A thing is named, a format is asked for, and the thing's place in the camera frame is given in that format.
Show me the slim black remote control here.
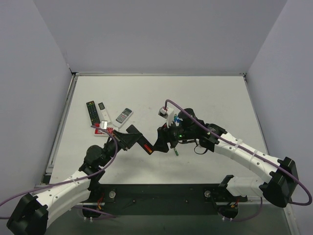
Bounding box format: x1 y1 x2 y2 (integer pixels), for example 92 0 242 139
126 125 154 155

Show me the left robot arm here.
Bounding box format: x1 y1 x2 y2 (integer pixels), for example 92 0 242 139
6 131 143 235

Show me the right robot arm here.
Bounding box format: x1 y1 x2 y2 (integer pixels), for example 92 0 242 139
154 107 298 208

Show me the grey and white remote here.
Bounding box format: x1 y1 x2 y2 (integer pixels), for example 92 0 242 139
115 108 133 128

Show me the red and white remote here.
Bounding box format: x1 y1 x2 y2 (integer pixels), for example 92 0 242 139
94 126 114 137

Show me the slim white remote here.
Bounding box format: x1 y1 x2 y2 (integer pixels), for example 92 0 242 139
98 102 111 123

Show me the black multi-button remote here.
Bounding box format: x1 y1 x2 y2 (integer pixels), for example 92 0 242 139
86 101 100 125

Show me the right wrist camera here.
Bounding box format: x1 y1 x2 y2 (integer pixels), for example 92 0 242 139
158 107 175 128

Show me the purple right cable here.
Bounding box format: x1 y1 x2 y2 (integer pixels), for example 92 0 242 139
164 98 313 222

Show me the purple cable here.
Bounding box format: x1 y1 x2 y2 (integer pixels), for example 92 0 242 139
0 125 120 220
164 98 313 222

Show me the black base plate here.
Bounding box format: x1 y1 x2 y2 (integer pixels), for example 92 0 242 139
80 184 247 216

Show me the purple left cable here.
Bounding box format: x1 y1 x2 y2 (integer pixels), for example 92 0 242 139
0 125 120 220

